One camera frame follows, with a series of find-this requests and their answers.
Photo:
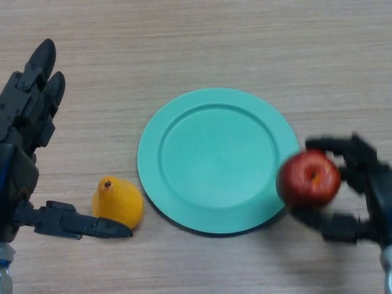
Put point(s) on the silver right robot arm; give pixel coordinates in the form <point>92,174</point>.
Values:
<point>387,269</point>

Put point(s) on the yellow pear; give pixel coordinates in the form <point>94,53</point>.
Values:
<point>122,202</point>

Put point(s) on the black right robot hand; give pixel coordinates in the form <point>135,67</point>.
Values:
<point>376,177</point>

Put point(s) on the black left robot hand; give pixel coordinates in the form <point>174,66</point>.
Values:
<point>24,122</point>

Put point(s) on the green round plate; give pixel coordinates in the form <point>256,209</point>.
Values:
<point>214,162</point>

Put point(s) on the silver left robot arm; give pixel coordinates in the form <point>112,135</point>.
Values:
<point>5,269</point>

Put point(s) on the red apple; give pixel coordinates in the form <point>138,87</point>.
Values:
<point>306,180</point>

